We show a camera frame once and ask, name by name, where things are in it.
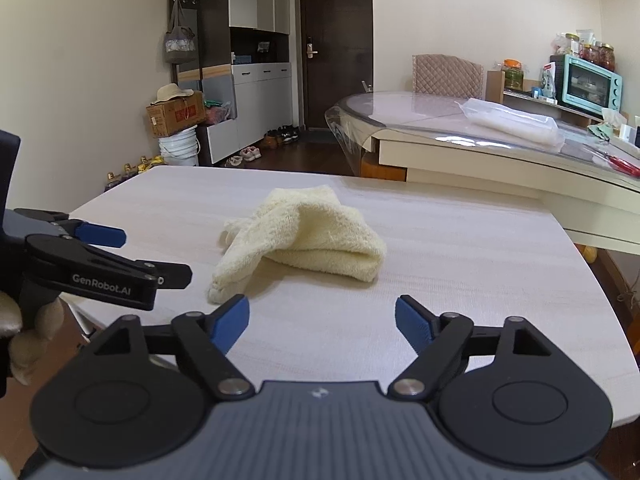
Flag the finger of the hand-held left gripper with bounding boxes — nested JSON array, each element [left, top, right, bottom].
[[25, 233, 193, 311], [14, 207, 127, 249]]

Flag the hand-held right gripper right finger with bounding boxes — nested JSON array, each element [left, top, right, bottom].
[[385, 296, 556, 402]]

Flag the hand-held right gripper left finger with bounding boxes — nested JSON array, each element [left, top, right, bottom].
[[80, 295, 256, 402]]

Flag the cream yellow towel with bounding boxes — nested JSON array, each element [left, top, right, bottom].
[[207, 185, 388, 306]]

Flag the person's left hand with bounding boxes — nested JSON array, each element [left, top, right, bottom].
[[0, 290, 65, 386]]

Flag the group of gold-capped bottles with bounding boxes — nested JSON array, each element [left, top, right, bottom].
[[104, 156, 166, 193]]

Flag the white plastic bucket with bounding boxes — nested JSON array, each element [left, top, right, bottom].
[[159, 127, 201, 167]]

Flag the brown cardboard box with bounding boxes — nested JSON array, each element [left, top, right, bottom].
[[146, 91, 207, 138]]

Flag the wooden stool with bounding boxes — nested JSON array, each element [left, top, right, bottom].
[[361, 157, 407, 181]]

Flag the straw hat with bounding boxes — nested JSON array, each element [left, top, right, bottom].
[[151, 83, 195, 107]]

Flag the pile of colourful bags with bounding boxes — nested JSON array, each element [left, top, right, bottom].
[[202, 99, 233, 126]]

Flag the cream dining table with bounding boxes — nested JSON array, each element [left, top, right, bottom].
[[325, 91, 640, 256]]

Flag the grey hanging bag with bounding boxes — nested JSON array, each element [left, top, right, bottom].
[[164, 0, 197, 65]]

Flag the clear plastic table cover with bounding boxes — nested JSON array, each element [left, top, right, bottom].
[[325, 90, 640, 181]]

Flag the clear bag with white contents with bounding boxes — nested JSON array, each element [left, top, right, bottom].
[[459, 98, 566, 147]]

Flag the brown wooden box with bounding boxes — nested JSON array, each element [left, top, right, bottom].
[[486, 70, 506, 106]]

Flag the quilted beige chair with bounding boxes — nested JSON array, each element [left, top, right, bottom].
[[412, 54, 485, 101]]

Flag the wooden shelf riser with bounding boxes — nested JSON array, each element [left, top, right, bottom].
[[502, 89, 606, 128]]

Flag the red scissors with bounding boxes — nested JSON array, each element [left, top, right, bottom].
[[595, 150, 640, 177]]

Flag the green jar with orange lid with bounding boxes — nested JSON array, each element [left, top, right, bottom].
[[502, 59, 524, 92]]

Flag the dark brown door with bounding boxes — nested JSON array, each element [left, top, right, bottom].
[[299, 0, 374, 133]]

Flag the red and white package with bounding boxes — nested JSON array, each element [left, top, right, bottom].
[[539, 62, 558, 98]]

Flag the white and grey cabinet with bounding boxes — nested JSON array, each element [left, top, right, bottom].
[[169, 0, 293, 166]]

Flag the tissue pack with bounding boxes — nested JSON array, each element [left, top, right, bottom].
[[600, 107, 628, 136]]

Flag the teal toaster oven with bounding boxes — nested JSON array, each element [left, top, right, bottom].
[[561, 54, 623, 113]]

